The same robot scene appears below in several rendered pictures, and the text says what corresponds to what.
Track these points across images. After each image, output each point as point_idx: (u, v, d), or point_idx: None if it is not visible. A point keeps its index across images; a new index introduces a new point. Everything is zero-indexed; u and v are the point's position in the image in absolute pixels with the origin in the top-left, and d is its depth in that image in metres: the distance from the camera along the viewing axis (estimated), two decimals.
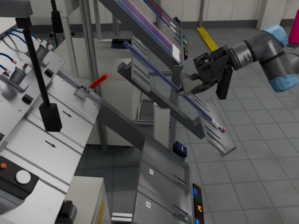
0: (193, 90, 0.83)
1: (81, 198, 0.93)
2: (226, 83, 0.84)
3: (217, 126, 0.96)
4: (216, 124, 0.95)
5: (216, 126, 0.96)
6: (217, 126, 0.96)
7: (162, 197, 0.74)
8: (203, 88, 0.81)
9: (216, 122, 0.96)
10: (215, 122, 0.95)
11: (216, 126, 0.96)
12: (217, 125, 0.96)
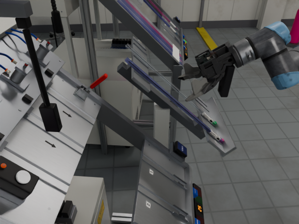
0: (203, 89, 0.79)
1: (81, 198, 0.93)
2: (228, 80, 0.83)
3: (216, 137, 0.99)
4: (214, 134, 0.98)
5: (215, 137, 0.99)
6: (216, 137, 0.99)
7: (162, 197, 0.74)
8: (212, 84, 0.79)
9: (214, 133, 0.99)
10: (213, 133, 0.98)
11: (214, 137, 0.99)
12: (216, 135, 0.99)
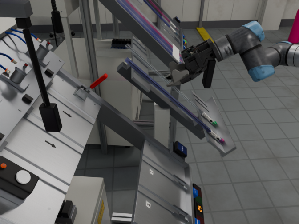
0: (181, 80, 0.92)
1: (81, 198, 0.93)
2: (210, 73, 0.93)
3: (216, 137, 0.99)
4: (214, 134, 0.98)
5: (215, 137, 0.99)
6: (216, 137, 0.99)
7: (162, 197, 0.74)
8: (191, 77, 0.91)
9: (214, 133, 0.99)
10: (213, 133, 0.98)
11: (214, 137, 0.99)
12: (216, 135, 0.99)
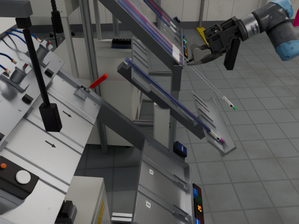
0: (203, 59, 0.88)
1: (81, 198, 0.93)
2: (234, 53, 0.89)
3: (216, 137, 0.99)
4: (214, 134, 0.98)
5: (215, 137, 0.99)
6: (216, 137, 0.99)
7: (162, 197, 0.74)
8: (212, 57, 0.87)
9: (214, 133, 0.99)
10: (213, 133, 0.98)
11: (214, 137, 0.99)
12: (216, 135, 0.99)
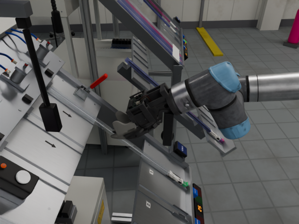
0: (125, 134, 0.68)
1: (81, 198, 0.93)
2: (168, 128, 0.68)
3: (216, 137, 0.99)
4: (214, 134, 0.98)
5: (215, 137, 0.99)
6: (216, 137, 0.99)
7: (162, 197, 0.74)
8: (135, 134, 0.66)
9: (214, 133, 0.99)
10: (213, 133, 0.98)
11: (214, 137, 0.99)
12: (216, 135, 0.99)
